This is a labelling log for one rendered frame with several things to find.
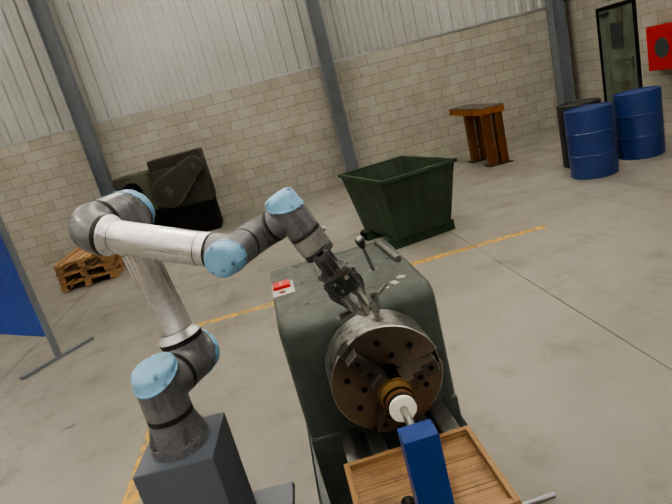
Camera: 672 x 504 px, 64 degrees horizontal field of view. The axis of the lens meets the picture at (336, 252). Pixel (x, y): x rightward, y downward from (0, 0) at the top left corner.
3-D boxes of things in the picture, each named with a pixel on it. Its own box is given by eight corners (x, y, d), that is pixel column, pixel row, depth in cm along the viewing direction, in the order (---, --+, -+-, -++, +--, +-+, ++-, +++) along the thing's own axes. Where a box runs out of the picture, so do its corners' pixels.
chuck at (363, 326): (334, 423, 157) (318, 324, 148) (437, 401, 160) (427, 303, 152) (339, 441, 148) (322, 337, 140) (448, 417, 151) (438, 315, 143)
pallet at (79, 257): (83, 271, 927) (73, 248, 914) (132, 257, 936) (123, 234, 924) (61, 294, 807) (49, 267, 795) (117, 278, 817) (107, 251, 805)
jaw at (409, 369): (392, 362, 148) (431, 343, 148) (398, 376, 149) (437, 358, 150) (403, 381, 137) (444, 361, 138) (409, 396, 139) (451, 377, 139)
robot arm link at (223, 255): (38, 211, 118) (233, 238, 104) (75, 198, 128) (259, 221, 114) (48, 259, 123) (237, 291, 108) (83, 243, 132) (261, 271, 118)
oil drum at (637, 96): (608, 158, 772) (602, 96, 747) (646, 147, 776) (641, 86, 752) (636, 162, 715) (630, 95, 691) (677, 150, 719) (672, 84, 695)
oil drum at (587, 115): (561, 176, 737) (553, 113, 713) (601, 165, 741) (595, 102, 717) (587, 182, 680) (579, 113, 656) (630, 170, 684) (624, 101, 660)
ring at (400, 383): (372, 378, 139) (380, 396, 130) (406, 368, 140) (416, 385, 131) (379, 408, 141) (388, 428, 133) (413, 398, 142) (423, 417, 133)
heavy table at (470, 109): (456, 159, 1071) (447, 109, 1043) (477, 153, 1074) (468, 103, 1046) (489, 167, 917) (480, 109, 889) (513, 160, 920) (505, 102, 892)
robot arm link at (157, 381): (134, 425, 132) (115, 377, 128) (167, 393, 143) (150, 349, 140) (173, 425, 127) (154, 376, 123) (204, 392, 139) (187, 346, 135)
